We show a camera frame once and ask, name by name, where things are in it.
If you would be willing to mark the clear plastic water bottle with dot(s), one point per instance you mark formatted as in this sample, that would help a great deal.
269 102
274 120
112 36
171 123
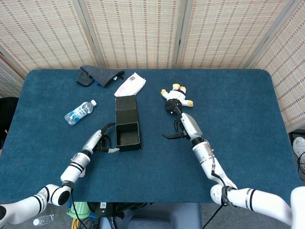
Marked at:
79 112

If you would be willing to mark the black cardboard box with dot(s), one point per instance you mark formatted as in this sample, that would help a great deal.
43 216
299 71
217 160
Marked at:
126 114

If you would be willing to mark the grey folded cloth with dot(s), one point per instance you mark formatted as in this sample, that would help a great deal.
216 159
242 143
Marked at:
102 76

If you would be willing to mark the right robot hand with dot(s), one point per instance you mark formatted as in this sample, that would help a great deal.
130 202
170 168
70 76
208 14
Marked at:
190 126

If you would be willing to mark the crushed clear plastic bottle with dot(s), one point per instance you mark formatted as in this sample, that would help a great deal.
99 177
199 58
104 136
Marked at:
44 220

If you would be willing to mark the blue felt table cover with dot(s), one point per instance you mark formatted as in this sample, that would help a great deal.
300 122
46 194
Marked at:
238 107

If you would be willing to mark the green plastic cup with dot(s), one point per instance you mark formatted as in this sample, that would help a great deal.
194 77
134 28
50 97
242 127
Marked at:
81 210

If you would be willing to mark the person in black clothing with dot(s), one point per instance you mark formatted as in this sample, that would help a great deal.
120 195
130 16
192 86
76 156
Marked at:
9 112

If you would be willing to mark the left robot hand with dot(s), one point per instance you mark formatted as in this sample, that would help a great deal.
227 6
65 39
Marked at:
94 140

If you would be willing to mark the black and white plush doll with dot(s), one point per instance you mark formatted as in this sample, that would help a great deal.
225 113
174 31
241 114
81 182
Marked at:
175 97

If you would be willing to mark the woven bamboo screen panel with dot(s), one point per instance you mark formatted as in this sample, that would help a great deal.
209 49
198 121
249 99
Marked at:
138 33
47 33
7 81
226 33
290 71

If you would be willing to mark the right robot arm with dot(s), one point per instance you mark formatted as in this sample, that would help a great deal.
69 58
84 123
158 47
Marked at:
262 198

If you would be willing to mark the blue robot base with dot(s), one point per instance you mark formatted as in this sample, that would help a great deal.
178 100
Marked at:
162 217

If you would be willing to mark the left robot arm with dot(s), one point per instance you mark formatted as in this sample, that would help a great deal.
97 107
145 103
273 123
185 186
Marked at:
74 169

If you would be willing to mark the black box with white label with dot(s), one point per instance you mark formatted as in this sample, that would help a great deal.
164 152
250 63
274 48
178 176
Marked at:
104 212

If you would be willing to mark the white sneaker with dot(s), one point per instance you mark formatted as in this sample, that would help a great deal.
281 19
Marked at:
299 148

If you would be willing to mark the white wet wipes pack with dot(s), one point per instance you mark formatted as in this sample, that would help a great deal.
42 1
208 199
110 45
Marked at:
133 84

